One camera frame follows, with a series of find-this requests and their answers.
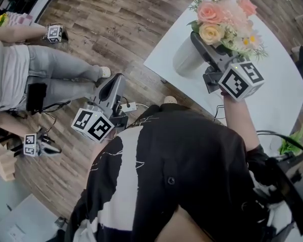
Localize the white power strip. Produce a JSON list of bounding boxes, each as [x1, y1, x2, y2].
[[120, 101, 149, 112]]

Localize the person's left forearm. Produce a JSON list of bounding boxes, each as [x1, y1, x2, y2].
[[90, 135, 114, 168]]

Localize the another person's forearm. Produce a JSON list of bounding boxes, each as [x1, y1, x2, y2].
[[0, 119, 41, 146], [0, 25, 48, 44]]

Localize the person's right forearm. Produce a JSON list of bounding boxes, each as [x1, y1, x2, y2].
[[222, 92, 261, 152]]

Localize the thin black cable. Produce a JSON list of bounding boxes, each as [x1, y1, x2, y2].
[[213, 104, 227, 122]]

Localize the black headset cable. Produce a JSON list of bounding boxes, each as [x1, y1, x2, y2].
[[256, 129, 303, 236]]

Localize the person's body in black shirt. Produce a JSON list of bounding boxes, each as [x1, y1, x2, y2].
[[65, 103, 303, 242]]

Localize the light wooden block stack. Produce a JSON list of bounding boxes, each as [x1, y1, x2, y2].
[[0, 140, 16, 181]]

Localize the pink flowers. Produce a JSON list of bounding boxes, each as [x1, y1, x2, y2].
[[172, 0, 270, 80]]

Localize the black belt device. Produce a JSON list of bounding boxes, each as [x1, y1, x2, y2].
[[26, 83, 47, 114]]

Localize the pink checkered cloth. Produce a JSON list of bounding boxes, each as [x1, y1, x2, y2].
[[0, 13, 33, 26]]

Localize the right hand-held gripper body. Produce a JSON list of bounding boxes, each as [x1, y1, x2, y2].
[[203, 55, 265, 102]]

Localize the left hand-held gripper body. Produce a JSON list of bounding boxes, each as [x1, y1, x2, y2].
[[70, 96, 129, 143]]

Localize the grey cabinet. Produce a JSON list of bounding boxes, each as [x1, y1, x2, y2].
[[0, 175, 66, 242]]

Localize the small green potted plant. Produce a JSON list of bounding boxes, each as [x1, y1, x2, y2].
[[270, 125, 303, 156]]

